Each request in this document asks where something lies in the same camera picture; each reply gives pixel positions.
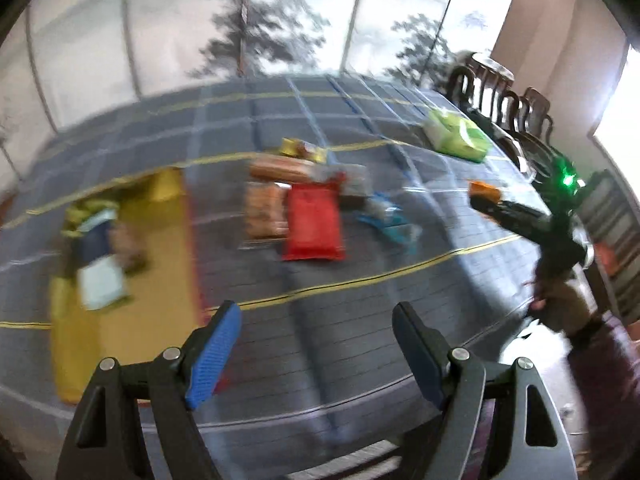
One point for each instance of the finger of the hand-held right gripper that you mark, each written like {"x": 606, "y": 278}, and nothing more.
{"x": 515, "y": 209}
{"x": 520, "y": 227}

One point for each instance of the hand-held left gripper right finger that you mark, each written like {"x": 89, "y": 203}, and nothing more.
{"x": 415, "y": 355}

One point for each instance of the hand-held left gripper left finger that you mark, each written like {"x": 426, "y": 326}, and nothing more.
{"x": 212, "y": 355}

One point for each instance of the orange snack packet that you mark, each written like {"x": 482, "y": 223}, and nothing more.
{"x": 484, "y": 190}

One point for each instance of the gold tray with red rim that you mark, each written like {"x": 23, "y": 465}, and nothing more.
{"x": 150, "y": 320}

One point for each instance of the clear bag of orange puffs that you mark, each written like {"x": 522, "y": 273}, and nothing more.
{"x": 282, "y": 169}
{"x": 265, "y": 215}

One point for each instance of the small yellow snack packet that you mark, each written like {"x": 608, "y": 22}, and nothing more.
{"x": 300, "y": 149}

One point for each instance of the person's right forearm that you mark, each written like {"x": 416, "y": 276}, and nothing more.
{"x": 610, "y": 355}

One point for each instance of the person's right hand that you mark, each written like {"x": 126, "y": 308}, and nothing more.
{"x": 565, "y": 302}

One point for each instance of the dark slatted furniture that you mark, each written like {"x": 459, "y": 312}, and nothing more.
{"x": 610, "y": 220}

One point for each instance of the dark wooden chair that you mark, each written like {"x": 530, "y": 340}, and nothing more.
{"x": 535, "y": 120}
{"x": 462, "y": 85}
{"x": 500, "y": 105}

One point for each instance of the green snack bag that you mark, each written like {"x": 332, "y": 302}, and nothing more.
{"x": 457, "y": 135}

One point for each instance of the clear snack packet blue edge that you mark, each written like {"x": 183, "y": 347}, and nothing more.
{"x": 380, "y": 207}

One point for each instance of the small brown snack packet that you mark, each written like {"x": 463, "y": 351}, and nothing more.
{"x": 127, "y": 250}

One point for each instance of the navy and white snack packet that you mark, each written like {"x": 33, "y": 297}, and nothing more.
{"x": 100, "y": 265}

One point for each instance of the dark snack packet red label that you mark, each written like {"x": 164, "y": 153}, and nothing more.
{"x": 355, "y": 185}

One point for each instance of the green snack packet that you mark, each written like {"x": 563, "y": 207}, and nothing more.
{"x": 87, "y": 212}

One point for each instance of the painted folding screen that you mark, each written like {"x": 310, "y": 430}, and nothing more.
{"x": 175, "y": 25}

